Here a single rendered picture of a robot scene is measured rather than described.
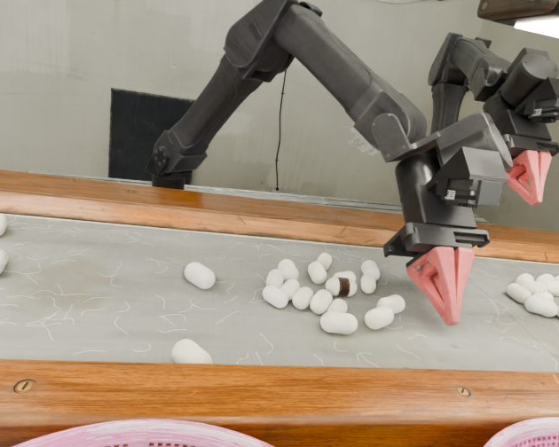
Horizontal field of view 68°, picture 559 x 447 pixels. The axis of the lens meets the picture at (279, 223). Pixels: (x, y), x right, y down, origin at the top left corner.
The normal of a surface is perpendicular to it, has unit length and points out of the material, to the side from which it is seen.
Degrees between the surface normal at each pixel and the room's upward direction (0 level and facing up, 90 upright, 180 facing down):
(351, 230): 45
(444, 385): 0
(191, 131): 87
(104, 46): 90
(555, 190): 90
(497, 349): 0
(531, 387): 0
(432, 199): 41
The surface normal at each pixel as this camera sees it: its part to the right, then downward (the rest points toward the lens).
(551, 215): -0.95, -0.07
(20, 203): 0.23, -0.40
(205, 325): 0.17, -0.93
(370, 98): -0.56, 0.15
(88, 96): 0.26, 0.37
